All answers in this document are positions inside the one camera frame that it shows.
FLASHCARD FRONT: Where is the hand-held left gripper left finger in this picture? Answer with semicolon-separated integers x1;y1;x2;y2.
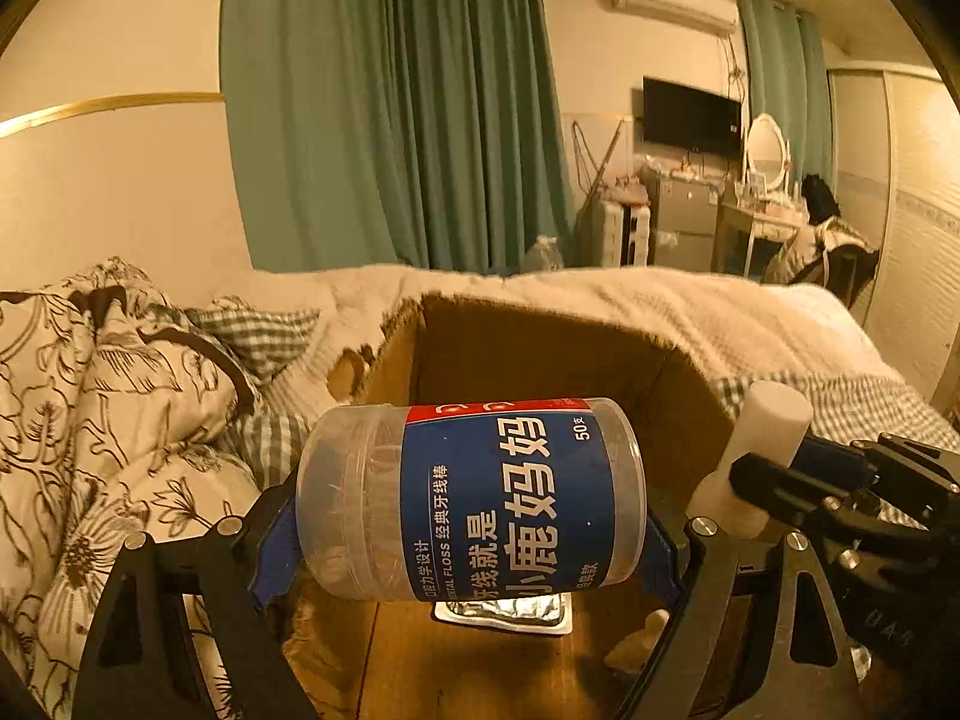
71;487;316;720

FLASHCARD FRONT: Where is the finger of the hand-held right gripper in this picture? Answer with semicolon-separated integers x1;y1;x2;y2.
795;431;960;481
727;454;878;541

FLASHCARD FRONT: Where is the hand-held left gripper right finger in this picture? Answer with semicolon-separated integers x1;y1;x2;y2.
615;510;863;720

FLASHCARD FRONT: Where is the white plastic bottle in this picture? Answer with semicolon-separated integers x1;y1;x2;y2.
686;381;815;541

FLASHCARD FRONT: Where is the clear jar blue label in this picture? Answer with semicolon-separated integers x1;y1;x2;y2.
296;397;647;602

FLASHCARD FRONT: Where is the cardboard box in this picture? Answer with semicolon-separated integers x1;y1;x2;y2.
281;291;758;720

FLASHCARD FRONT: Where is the silver foil packet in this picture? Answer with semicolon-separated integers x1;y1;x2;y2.
431;591;575;638

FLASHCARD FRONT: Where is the white textured blanket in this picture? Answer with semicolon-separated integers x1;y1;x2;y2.
214;264;908;406

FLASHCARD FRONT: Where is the beige jacket on chair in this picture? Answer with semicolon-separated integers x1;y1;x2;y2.
761;217;882;293

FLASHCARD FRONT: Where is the checked pillow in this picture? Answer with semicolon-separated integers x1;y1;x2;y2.
187;298;323;383

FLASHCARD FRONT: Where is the floral quilt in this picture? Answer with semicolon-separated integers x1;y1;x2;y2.
0;255;301;720

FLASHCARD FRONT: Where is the white dressing table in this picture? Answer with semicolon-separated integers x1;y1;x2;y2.
716;195;811;275

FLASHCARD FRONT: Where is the white louvred wardrobe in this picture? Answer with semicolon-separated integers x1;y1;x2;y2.
829;67;960;406

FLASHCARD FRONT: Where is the black bag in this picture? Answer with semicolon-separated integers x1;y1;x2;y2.
801;174;841;224

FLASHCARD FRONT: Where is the small grey fridge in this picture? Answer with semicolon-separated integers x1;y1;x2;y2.
645;171;721;267

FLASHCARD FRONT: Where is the white suitcase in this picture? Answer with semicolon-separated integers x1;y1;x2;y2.
577;199;650;267

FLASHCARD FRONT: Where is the white oval mirror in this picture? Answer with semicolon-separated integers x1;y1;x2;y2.
742;114;792;192

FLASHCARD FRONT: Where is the large clear water bottle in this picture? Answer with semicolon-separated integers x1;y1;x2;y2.
523;235;565;271

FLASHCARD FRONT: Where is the wooden broom stick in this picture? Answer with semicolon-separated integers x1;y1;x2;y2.
589;120;623;203

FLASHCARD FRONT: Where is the black television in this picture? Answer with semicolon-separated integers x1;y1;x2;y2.
643;76;743;160

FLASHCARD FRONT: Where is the narrow green curtain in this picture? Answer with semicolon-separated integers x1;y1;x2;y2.
735;0;837;181

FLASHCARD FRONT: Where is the wide green curtain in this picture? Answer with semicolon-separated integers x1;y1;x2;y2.
220;0;578;275

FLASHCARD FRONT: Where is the white air conditioner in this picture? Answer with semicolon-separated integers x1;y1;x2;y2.
609;0;740;37

